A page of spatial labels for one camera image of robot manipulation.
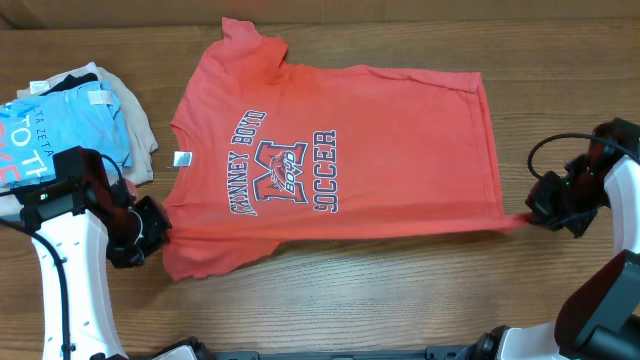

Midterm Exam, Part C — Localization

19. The red printed t-shirt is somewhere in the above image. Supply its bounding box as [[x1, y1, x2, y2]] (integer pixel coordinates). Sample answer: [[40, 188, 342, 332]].
[[162, 18, 525, 280]]

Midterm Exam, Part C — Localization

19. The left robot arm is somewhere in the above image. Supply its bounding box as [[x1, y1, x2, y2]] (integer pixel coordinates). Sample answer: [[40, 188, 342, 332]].
[[21, 178, 170, 359]]

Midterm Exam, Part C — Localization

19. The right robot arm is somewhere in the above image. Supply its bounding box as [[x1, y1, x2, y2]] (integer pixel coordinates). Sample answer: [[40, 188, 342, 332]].
[[457, 118, 639, 360]]

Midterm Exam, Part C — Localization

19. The beige folded garment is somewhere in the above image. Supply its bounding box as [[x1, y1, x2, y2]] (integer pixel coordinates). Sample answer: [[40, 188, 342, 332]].
[[16, 62, 158, 185]]

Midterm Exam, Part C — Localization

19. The light blue folded t-shirt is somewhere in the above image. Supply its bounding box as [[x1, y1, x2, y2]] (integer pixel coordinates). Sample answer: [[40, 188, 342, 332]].
[[1, 81, 133, 187]]

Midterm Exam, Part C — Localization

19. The black folded garment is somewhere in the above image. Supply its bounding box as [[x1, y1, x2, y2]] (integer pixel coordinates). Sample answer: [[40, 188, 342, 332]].
[[42, 73, 98, 96]]

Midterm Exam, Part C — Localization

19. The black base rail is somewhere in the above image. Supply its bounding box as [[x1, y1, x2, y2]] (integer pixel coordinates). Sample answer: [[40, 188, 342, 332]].
[[209, 345, 476, 360]]

